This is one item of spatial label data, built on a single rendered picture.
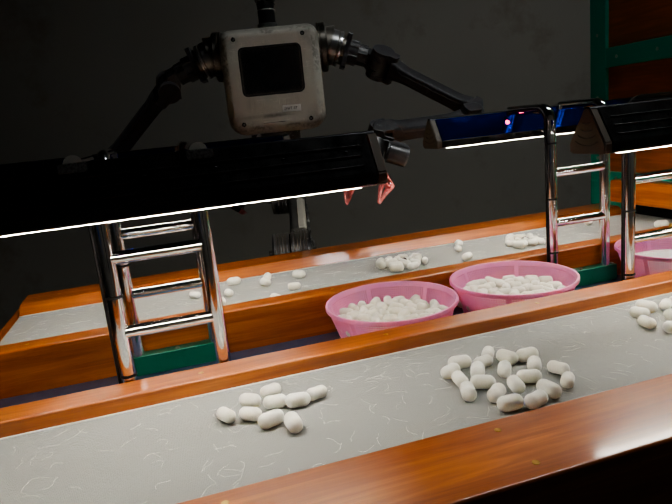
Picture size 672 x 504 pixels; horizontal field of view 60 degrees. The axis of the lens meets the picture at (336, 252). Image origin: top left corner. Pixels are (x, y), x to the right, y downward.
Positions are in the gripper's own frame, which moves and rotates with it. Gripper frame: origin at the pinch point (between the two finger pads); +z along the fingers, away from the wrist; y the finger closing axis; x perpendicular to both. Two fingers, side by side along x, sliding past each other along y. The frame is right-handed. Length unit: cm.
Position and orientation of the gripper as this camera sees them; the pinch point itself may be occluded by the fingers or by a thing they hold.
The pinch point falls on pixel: (362, 201)
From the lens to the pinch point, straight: 159.9
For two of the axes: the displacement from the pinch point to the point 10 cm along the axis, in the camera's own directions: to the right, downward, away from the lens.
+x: -4.1, -4.3, -8.0
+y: -8.9, -0.1, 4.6
